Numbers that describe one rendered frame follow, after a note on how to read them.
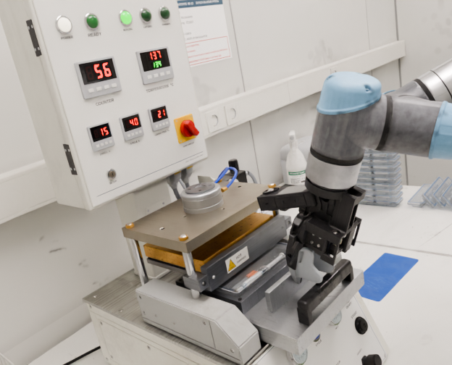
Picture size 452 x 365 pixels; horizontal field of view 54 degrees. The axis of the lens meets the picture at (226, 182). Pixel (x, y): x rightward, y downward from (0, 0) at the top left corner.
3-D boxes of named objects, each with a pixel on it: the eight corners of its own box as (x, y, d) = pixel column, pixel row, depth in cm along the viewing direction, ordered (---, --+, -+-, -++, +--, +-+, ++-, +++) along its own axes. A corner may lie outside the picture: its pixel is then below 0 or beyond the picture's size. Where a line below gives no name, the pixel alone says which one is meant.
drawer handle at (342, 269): (298, 322, 70) (295, 300, 69) (344, 276, 80) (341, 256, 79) (309, 326, 69) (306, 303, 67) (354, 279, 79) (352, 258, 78)
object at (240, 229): (147, 263, 89) (135, 219, 86) (220, 219, 104) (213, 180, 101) (208, 282, 77) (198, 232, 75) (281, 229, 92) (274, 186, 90)
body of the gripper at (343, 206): (331, 270, 67) (348, 203, 61) (283, 244, 71) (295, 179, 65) (354, 248, 72) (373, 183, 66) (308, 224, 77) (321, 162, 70)
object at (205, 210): (114, 263, 91) (97, 205, 88) (216, 206, 112) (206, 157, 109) (196, 291, 75) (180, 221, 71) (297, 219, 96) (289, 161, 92)
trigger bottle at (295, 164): (290, 192, 178) (281, 131, 171) (311, 189, 177) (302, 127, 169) (290, 200, 170) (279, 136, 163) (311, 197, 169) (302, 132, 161)
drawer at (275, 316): (172, 309, 87) (163, 274, 85) (243, 258, 102) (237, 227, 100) (300, 361, 67) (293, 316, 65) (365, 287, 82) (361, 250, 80)
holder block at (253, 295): (177, 292, 86) (174, 280, 85) (243, 246, 99) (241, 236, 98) (243, 315, 75) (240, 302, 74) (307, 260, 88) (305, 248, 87)
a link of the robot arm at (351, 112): (394, 91, 54) (324, 82, 55) (372, 170, 60) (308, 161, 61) (384, 73, 61) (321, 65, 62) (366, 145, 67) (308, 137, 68)
